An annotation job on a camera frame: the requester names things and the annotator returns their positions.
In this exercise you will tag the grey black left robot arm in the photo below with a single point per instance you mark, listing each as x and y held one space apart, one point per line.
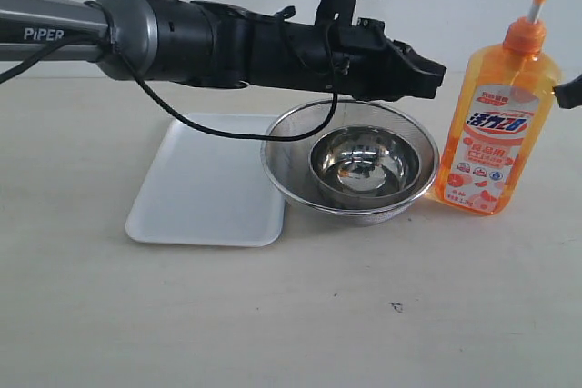
211 45

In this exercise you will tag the small stainless steel bowl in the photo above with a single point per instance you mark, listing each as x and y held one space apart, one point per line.
364 167

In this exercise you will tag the orange dish soap pump bottle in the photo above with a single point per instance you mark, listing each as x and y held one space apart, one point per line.
505 99

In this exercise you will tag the steel mesh colander basket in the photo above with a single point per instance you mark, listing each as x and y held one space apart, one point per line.
287 168

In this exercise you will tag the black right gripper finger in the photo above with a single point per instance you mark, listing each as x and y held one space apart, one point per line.
569 95

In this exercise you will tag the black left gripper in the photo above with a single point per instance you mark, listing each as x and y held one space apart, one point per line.
357 60

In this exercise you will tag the white rectangular tray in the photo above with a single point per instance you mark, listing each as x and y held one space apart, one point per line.
202 189

